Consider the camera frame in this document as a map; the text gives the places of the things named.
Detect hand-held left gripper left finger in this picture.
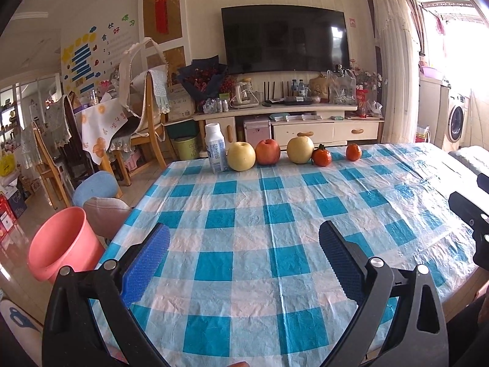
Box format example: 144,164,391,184
41,223,171,367

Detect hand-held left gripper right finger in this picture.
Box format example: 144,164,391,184
318,220,448,367

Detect pink plastic bucket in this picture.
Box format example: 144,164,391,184
28,206,105,284

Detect white washing machine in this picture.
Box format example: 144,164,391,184
443,84,472,154

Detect blue white checkered tablecloth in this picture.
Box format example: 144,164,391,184
90,142,482,367

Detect tangerine with green leaf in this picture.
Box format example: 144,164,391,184
311,144,332,167

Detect yellow pear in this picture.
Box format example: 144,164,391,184
286,136,315,165
227,141,256,172

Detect purple plastic basin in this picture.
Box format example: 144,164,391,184
420,66,444,81

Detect pale green waste bin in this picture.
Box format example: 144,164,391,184
171,135,199,160

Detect person's dark clothing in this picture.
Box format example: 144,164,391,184
447,294,489,367

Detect light wooden chair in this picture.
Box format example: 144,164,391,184
32,122,73,209
111,71,171,184

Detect dark wooden chair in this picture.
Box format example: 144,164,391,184
50,95,96,190

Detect red apple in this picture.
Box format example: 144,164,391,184
255,138,281,166

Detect white plastic bottle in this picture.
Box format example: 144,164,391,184
205,123,229,173

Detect white television cabinet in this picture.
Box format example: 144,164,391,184
193,105,385,150

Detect white blue floor mat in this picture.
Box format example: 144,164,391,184
0,298,42,367

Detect white orange print cloth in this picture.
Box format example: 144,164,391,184
80,99,128,159

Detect red gift box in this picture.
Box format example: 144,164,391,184
356,88,370,117

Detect red storage box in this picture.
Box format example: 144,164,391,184
0,193,16,243

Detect lace covered standing air conditioner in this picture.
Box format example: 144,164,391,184
372,0,421,146

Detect stack of flat books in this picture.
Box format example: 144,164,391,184
269,113,333,122

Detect pink metal case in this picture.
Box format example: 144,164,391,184
243,118,272,144

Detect dried flower arrangement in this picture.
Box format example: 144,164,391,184
349,59,384,90

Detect white printed bag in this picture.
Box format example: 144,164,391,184
167,84,195,122

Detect patterned curtain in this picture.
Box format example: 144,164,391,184
405,0,426,85

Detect clear plastic tote bag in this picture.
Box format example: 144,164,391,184
326,69,358,106

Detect yellow shopping bag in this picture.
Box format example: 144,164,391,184
0,153,18,178

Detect pale green lace chair cover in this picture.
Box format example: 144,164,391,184
147,68,171,114

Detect pack of small bottles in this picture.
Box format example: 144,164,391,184
204,97,232,113

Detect brown printed gift bag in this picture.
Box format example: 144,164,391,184
309,74,330,102

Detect black router with antennas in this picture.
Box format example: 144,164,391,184
263,80,291,106

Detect white lace food cover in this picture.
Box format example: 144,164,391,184
118,37,169,119

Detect dark blue red bouquet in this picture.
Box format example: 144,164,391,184
178,55,226,104

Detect white electric kettle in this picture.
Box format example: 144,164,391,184
232,82,259,108

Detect black flat television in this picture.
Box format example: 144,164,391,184
222,6,351,74

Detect colourful wall chart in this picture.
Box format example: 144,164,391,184
61,27,138,92

